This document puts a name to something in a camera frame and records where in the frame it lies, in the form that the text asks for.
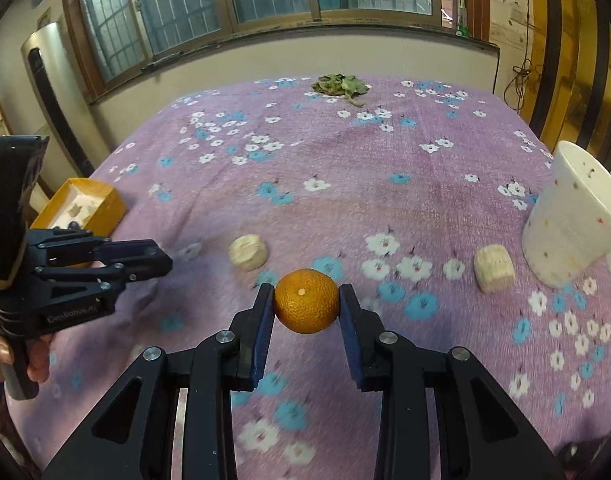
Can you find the beige cork block in tray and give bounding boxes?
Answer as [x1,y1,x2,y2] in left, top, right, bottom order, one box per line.
[68,204,88,218]

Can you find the person left hand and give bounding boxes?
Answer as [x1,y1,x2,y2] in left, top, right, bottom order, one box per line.
[0,335,54,384]

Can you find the window with metal grille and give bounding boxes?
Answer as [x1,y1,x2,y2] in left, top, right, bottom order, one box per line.
[63,0,468,96]

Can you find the standing air conditioner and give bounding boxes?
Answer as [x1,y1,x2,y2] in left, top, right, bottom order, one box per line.
[21,23,110,178]

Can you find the hanging wall cables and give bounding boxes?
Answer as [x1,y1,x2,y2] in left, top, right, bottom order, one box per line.
[501,56,537,116]

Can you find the white speckled cup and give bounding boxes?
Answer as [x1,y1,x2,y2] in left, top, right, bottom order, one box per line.
[521,141,611,288]

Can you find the beige cork cylinder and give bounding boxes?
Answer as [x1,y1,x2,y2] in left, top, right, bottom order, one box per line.
[473,244,516,294]

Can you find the beige cork block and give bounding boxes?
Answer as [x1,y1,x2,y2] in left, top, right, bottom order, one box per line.
[68,204,88,218]
[228,234,268,271]

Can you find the orange mandarin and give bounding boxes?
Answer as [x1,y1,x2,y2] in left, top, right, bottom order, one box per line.
[274,269,340,335]

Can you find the yellow white tray box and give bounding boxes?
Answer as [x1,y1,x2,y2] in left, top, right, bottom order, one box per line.
[30,176,128,269]

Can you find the pile of green leaves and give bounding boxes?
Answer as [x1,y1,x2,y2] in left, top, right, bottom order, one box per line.
[312,74,369,107]

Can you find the purple floral tablecloth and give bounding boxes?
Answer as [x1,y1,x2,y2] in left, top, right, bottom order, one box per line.
[9,78,611,466]

